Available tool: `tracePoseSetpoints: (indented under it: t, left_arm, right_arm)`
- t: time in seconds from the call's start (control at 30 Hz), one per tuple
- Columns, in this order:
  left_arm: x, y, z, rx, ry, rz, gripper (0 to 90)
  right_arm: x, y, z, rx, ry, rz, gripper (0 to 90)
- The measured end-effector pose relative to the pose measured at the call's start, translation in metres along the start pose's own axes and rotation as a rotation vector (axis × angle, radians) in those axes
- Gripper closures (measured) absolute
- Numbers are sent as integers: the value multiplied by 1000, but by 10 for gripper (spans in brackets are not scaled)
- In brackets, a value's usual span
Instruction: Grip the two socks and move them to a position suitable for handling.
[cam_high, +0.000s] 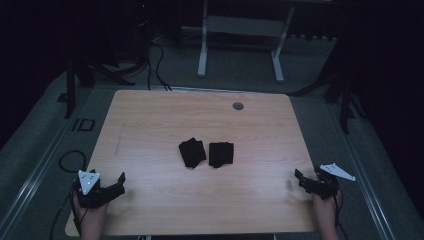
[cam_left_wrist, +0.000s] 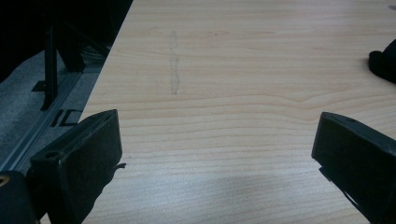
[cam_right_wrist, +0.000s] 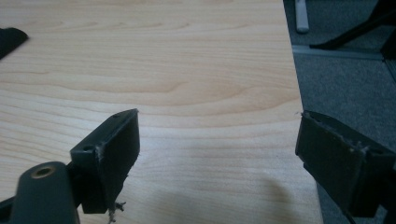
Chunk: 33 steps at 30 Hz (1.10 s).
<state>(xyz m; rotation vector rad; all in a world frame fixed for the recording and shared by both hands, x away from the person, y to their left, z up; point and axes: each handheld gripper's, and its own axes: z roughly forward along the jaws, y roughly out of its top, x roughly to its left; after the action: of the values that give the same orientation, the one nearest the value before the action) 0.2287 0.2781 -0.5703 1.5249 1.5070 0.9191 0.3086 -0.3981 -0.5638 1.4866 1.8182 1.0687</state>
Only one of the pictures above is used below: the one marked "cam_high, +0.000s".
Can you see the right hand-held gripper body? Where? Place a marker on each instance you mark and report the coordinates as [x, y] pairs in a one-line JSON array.
[[328, 181]]

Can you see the person's right hand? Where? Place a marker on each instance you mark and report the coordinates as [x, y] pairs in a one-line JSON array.
[[325, 206]]

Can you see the grey metal floor rail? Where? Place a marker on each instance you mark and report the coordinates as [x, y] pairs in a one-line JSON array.
[[363, 186], [30, 186]]

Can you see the person's left hand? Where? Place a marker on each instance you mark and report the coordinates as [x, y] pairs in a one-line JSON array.
[[92, 213]]

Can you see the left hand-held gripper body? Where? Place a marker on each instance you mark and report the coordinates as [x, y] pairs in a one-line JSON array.
[[88, 181]]

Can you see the black folded cloth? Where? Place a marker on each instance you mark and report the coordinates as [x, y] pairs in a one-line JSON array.
[[221, 154], [192, 152]]

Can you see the black tripod stand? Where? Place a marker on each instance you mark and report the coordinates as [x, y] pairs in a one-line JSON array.
[[70, 86], [345, 100]]

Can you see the grey round table grommet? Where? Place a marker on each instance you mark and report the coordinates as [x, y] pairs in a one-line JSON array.
[[238, 106]]

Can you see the black rectangular floor frame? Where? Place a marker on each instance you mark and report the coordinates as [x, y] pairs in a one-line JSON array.
[[86, 125]]

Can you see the white metal desk frame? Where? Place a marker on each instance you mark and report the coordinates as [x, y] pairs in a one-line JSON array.
[[245, 26]]

